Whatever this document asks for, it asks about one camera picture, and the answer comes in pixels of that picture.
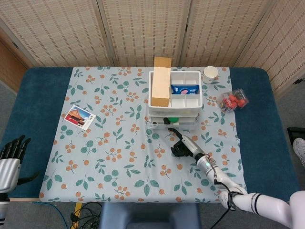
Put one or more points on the woven folding screen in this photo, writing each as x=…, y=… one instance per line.
x=143, y=31

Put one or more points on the small black cylinder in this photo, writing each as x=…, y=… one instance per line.
x=166, y=121

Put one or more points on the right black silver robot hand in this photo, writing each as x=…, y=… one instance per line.
x=190, y=146

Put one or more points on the blue snack packet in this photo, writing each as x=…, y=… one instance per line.
x=185, y=89

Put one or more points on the green ball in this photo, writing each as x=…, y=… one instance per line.
x=173, y=120

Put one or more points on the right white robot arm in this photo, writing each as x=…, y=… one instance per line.
x=252, y=200

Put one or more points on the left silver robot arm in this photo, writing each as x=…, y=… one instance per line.
x=3, y=210

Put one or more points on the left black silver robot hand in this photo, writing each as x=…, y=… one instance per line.
x=9, y=171

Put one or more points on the white drawer organizer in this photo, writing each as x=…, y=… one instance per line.
x=186, y=101

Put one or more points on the white paper cup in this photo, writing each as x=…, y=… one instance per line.
x=210, y=74

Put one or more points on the tan wooden block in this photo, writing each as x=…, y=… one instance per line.
x=160, y=83

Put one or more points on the floral leaf and berry tablecloth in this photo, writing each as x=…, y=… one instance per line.
x=107, y=155

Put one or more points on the clear plastic drawer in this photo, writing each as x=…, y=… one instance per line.
x=187, y=125

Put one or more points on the temple picture postcard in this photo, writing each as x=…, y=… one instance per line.
x=79, y=117

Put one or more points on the clear box of red pieces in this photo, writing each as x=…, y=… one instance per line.
x=233, y=100

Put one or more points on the black floor box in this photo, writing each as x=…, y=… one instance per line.
x=295, y=133

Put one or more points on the white shoe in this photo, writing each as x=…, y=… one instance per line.
x=299, y=150

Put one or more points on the blue padded robot base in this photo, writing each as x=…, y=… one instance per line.
x=147, y=215

